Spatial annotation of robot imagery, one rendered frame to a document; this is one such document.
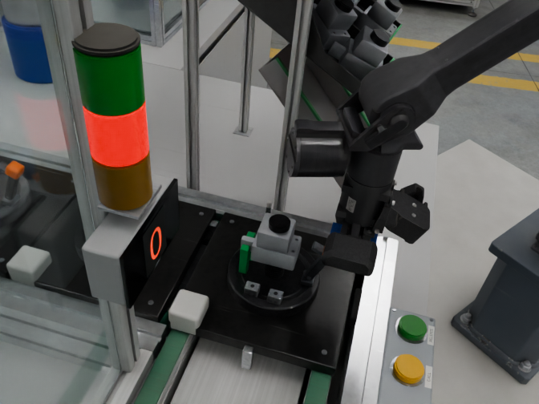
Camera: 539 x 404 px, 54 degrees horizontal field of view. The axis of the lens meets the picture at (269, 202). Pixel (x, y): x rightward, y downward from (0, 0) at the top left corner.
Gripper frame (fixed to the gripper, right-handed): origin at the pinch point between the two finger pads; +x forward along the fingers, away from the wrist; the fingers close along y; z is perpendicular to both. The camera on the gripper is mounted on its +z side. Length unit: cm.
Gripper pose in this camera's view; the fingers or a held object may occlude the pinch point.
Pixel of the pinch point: (351, 242)
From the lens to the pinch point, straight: 73.2
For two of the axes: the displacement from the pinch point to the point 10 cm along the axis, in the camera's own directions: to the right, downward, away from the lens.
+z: 9.6, 2.4, -1.5
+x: -0.9, 7.5, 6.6
